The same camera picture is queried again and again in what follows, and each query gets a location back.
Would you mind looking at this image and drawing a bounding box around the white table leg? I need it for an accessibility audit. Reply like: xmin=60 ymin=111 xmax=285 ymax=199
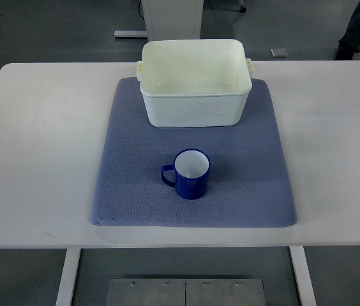
xmin=56 ymin=248 xmax=81 ymax=306
xmin=289 ymin=246 xmax=317 ymax=306

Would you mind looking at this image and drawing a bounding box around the white pedestal column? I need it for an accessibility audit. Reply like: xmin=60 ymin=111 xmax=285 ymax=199
xmin=141 ymin=0 xmax=204 ymax=41

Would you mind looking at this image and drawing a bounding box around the grey floor socket plate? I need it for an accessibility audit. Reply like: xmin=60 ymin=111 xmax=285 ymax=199
xmin=270 ymin=48 xmax=288 ymax=59

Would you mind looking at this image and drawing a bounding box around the blue enamel mug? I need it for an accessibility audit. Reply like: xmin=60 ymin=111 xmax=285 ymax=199
xmin=160 ymin=149 xmax=211 ymax=200

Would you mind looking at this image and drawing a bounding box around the white table left leg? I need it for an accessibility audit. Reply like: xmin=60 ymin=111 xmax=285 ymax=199
xmin=56 ymin=248 xmax=81 ymax=306

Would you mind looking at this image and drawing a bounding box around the metal base plate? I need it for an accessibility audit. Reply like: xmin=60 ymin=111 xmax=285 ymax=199
xmin=106 ymin=279 xmax=266 ymax=305

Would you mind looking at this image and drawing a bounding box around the white table right leg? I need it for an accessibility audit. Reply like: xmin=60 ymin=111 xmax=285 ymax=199
xmin=289 ymin=246 xmax=317 ymax=306

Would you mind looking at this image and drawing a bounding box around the grey foot bar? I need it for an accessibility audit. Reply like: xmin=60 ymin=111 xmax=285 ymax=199
xmin=114 ymin=30 xmax=147 ymax=38

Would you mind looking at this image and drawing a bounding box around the white plastic box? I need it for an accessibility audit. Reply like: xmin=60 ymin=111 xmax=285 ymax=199
xmin=137 ymin=39 xmax=252 ymax=128

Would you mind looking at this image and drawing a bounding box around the blue-grey textured mat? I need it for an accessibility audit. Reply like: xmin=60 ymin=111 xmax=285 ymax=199
xmin=91 ymin=78 xmax=297 ymax=228

